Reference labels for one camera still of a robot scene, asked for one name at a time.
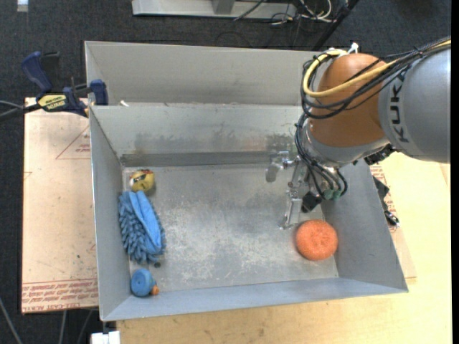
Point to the black cylinder on white bracket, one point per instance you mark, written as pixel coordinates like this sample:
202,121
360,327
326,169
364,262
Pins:
311,202

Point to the orange round scrub sponge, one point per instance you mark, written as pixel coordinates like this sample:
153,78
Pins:
316,240

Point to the grey metal bin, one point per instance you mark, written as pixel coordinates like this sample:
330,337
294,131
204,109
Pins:
222,210

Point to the blue microfibre duster mitt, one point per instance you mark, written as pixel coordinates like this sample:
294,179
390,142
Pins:
141,228

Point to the blue toy with orange tip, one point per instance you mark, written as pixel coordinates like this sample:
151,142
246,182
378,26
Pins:
141,282

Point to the yellow toy ball with face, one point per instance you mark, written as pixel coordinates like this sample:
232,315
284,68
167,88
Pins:
142,181

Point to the brown cardboard board, red print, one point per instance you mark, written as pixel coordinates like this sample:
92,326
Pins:
57,206

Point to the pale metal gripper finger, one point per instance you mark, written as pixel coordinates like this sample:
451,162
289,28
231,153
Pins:
293,210
273,170

